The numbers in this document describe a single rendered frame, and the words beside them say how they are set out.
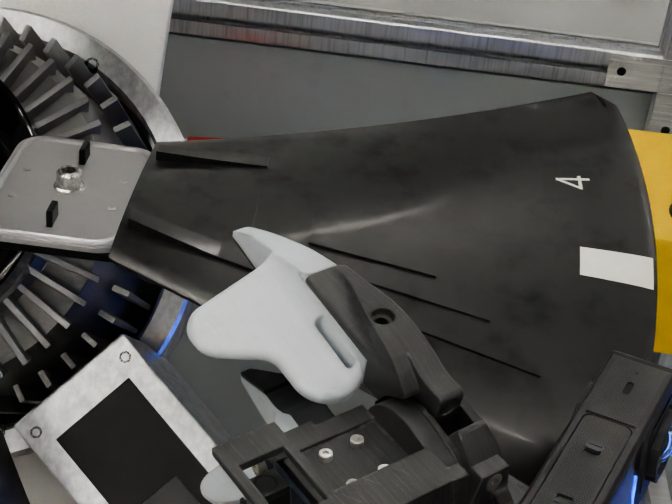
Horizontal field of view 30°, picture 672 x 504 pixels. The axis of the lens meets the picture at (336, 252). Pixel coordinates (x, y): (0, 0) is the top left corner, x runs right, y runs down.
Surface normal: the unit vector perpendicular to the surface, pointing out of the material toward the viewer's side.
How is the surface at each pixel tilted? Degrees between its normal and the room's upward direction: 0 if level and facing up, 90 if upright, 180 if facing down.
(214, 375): 90
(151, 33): 50
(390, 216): 10
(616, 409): 8
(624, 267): 19
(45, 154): 0
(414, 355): 25
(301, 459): 6
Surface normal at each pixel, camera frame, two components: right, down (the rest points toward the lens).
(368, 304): -0.05, -0.86
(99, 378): 0.00, -0.14
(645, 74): -0.07, 0.53
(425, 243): 0.10, -0.70
